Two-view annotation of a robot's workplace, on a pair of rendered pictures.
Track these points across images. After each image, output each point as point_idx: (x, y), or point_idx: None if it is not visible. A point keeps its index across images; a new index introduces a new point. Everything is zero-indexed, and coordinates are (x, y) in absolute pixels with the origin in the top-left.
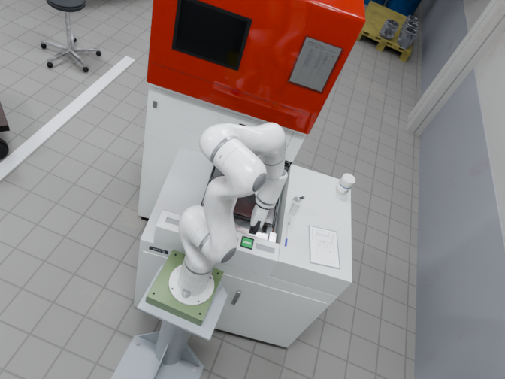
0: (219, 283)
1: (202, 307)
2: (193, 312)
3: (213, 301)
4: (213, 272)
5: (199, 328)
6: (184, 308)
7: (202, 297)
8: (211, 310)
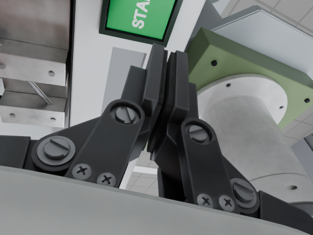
0: (221, 34)
1: (294, 96)
2: (296, 110)
3: (263, 48)
4: (208, 74)
5: (309, 75)
6: (280, 124)
7: (275, 101)
8: (285, 52)
